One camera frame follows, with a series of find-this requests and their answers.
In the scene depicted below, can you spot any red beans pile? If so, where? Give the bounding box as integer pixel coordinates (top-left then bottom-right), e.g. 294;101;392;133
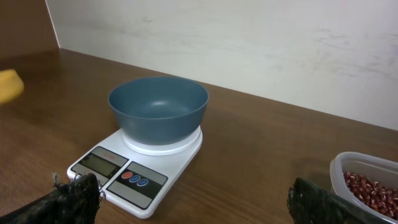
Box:
343;172;397;220

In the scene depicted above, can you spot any yellow plastic measuring scoop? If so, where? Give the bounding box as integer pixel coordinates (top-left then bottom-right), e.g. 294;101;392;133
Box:
0;69;24;105

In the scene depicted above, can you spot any white digital kitchen scale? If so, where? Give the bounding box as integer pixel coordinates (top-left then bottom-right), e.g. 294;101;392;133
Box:
67;128;203;218

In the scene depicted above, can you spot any clear plastic bean container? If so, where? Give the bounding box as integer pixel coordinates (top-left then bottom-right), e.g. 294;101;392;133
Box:
330;152;397;224

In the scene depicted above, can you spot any blue plastic bowl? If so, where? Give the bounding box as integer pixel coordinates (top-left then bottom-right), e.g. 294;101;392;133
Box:
108;77;210;145

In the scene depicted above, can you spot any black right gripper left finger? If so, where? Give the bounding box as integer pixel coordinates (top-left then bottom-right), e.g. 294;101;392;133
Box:
1;173;100;224

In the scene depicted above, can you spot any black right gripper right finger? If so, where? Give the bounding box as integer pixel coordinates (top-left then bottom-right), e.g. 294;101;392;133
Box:
287;177;389;224

